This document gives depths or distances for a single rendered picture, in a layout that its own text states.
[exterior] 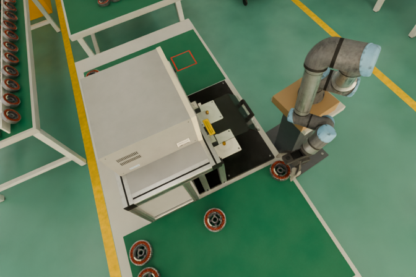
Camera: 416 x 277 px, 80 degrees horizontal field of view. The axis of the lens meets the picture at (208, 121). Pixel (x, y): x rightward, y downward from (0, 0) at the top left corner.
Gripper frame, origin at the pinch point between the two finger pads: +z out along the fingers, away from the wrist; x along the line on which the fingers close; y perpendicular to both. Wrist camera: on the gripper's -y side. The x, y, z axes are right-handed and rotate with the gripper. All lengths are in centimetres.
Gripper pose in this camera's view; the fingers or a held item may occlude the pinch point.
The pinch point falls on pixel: (281, 169)
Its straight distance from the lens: 142.6
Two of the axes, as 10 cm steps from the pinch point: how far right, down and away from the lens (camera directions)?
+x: -3.7, -7.8, 5.0
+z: -3.6, 6.2, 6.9
